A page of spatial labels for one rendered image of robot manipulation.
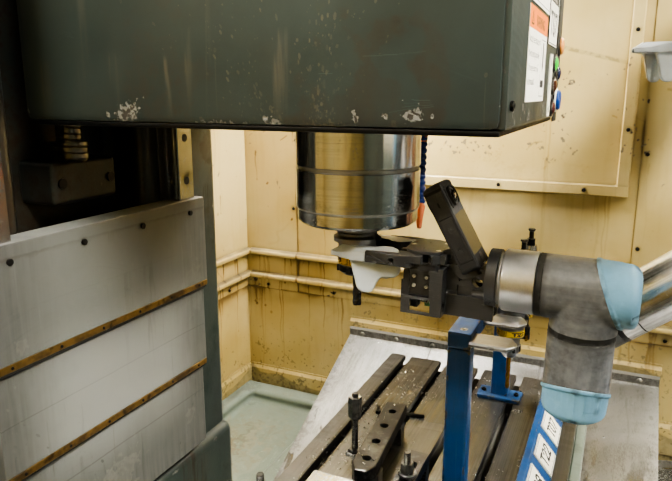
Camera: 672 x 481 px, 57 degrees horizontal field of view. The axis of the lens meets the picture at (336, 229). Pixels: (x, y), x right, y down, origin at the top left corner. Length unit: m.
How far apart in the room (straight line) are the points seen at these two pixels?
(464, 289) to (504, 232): 1.04
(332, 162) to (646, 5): 1.16
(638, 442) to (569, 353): 1.03
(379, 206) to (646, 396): 1.26
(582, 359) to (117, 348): 0.73
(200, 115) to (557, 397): 0.53
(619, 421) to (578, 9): 1.04
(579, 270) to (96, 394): 0.76
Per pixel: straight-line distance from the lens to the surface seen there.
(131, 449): 1.23
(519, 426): 1.48
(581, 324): 0.75
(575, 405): 0.79
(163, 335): 1.21
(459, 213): 0.77
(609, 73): 1.74
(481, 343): 1.05
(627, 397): 1.87
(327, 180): 0.74
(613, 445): 1.76
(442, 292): 0.77
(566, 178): 1.76
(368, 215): 0.74
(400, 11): 0.66
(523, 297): 0.75
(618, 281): 0.74
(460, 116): 0.64
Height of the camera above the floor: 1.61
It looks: 12 degrees down
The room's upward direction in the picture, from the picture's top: straight up
